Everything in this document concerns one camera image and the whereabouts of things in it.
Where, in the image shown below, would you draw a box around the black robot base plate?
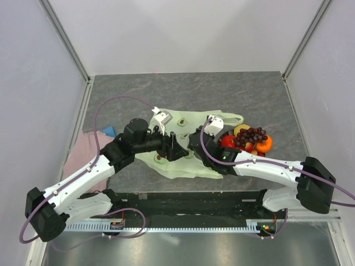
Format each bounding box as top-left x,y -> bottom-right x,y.
106,191 -> 285,227

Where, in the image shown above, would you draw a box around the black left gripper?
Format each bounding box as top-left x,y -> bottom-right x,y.
134,122 -> 189,162

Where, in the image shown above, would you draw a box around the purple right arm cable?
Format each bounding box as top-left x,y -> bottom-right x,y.
200,119 -> 355,207

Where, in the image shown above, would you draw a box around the orange fruit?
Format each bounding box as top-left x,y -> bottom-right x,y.
256,135 -> 273,153

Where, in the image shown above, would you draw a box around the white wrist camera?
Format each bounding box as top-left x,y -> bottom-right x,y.
204,115 -> 224,136
151,106 -> 173,135

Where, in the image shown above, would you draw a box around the small red yellow fruits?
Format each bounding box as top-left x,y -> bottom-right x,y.
237,142 -> 265,157

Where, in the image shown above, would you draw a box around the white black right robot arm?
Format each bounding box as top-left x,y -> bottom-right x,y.
188,128 -> 336,218

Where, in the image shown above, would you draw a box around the light blue cable duct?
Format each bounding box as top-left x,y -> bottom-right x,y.
65,219 -> 276,234

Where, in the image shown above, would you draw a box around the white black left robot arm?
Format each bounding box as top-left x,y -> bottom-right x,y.
25,118 -> 189,242

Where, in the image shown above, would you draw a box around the red apple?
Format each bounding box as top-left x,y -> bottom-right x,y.
220,135 -> 236,149

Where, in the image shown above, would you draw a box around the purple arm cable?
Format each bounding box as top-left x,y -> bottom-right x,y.
18,94 -> 156,244
200,119 -> 355,207

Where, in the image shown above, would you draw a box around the blue cloth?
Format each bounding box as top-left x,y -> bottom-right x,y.
100,126 -> 116,138

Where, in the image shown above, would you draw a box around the dark round fruit plate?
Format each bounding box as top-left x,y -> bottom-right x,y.
217,124 -> 250,146

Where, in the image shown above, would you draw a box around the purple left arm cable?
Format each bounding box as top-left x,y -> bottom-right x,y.
18,94 -> 156,244

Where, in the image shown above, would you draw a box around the aluminium frame post left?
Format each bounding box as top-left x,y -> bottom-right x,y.
38,0 -> 91,84

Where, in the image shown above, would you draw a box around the aluminium frame post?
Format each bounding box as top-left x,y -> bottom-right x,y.
38,0 -> 91,84
282,0 -> 333,83

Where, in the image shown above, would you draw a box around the purple grape bunch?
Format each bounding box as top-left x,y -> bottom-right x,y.
234,126 -> 267,146

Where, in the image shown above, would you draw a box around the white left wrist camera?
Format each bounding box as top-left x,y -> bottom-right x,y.
151,106 -> 173,135

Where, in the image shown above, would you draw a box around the aluminium frame post right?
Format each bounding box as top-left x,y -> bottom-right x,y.
282,0 -> 333,83

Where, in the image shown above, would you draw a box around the green avocado print plastic bag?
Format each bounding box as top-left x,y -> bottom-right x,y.
135,109 -> 244,179

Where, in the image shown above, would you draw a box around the yellow lemon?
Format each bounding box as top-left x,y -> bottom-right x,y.
234,124 -> 250,137

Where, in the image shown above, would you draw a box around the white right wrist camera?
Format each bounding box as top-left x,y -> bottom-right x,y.
204,115 -> 224,136

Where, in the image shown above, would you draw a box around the pink folded cloth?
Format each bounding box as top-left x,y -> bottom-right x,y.
62,131 -> 114,193

